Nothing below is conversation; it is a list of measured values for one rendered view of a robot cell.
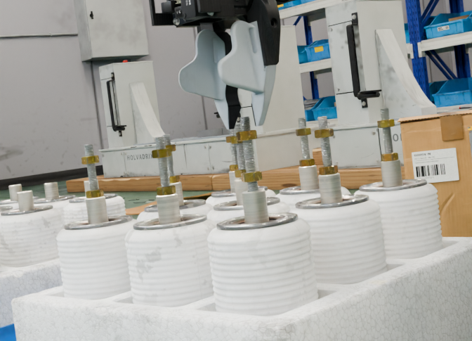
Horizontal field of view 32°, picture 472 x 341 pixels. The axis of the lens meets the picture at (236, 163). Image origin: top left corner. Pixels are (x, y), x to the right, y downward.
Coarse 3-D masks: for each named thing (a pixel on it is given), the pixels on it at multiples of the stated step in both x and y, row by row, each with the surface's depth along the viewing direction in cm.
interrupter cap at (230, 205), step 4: (232, 200) 95; (236, 200) 95; (268, 200) 91; (272, 200) 90; (276, 200) 90; (220, 204) 94; (224, 204) 93; (228, 204) 93; (232, 204) 93; (236, 204) 94; (268, 204) 89; (272, 204) 90; (216, 208) 91; (220, 208) 90; (224, 208) 89; (228, 208) 89; (232, 208) 89; (236, 208) 89; (240, 208) 89
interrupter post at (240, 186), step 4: (236, 180) 92; (240, 180) 91; (236, 184) 91; (240, 184) 91; (244, 184) 91; (236, 188) 92; (240, 188) 91; (244, 188) 91; (236, 192) 92; (240, 192) 91; (236, 196) 92; (240, 196) 91; (240, 200) 91; (240, 204) 91
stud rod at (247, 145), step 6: (240, 120) 75; (246, 120) 75; (240, 126) 75; (246, 126) 75; (246, 144) 75; (252, 144) 75; (246, 150) 75; (252, 150) 75; (246, 156) 75; (252, 156) 75; (246, 162) 75; (252, 162) 75; (246, 168) 75; (252, 168) 75; (252, 186) 75
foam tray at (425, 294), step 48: (336, 288) 77; (384, 288) 77; (432, 288) 83; (48, 336) 87; (96, 336) 81; (144, 336) 76; (192, 336) 72; (240, 336) 68; (288, 336) 66; (336, 336) 71; (384, 336) 76; (432, 336) 82
